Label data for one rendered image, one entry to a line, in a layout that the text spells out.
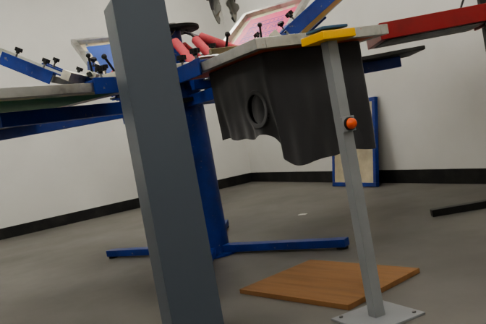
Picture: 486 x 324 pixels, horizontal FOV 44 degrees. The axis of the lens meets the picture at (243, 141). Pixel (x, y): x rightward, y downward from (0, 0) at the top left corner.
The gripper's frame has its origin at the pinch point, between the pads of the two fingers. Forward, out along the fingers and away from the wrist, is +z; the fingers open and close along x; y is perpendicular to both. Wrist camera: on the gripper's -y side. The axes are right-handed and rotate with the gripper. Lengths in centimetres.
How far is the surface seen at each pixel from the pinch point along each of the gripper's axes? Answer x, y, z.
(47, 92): -62, -37, 14
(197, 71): -3.0, -28.1, 14.4
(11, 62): -60, -137, -15
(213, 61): -1.9, -12.9, 13.2
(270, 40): 4.1, 22.8, 12.6
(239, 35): 107, -192, -25
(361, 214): 15, 42, 75
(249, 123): 6.6, -8.8, 39.4
